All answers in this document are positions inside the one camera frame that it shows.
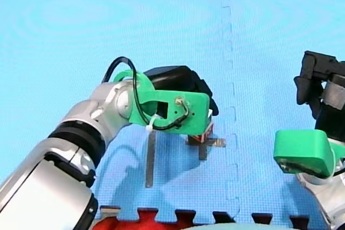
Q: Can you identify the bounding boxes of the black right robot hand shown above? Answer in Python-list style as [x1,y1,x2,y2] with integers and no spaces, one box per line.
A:
[293,51,345,143]

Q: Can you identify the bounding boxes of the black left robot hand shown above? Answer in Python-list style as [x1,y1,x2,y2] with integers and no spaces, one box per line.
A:
[142,65,219,116]

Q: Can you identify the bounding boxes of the red cube white marks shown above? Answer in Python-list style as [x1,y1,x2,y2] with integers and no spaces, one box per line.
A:
[199,110,216,143]

